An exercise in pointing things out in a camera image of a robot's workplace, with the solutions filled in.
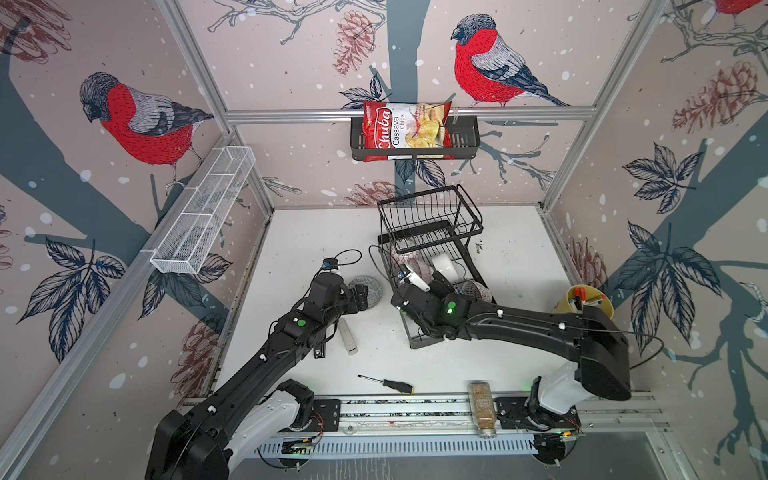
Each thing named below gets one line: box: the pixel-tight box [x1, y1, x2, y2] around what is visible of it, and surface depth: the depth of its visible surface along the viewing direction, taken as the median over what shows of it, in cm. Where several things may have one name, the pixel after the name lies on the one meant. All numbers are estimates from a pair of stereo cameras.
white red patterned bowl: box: [390, 249, 419, 264], surface depth 100 cm
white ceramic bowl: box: [431, 253, 466, 285], surface depth 93 cm
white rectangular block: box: [338, 318, 359, 355], surface depth 85 cm
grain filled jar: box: [468, 382, 497, 439], surface depth 72 cm
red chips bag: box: [362, 101, 455, 162], surface depth 90 cm
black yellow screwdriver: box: [357, 374, 415, 395], surface depth 79 cm
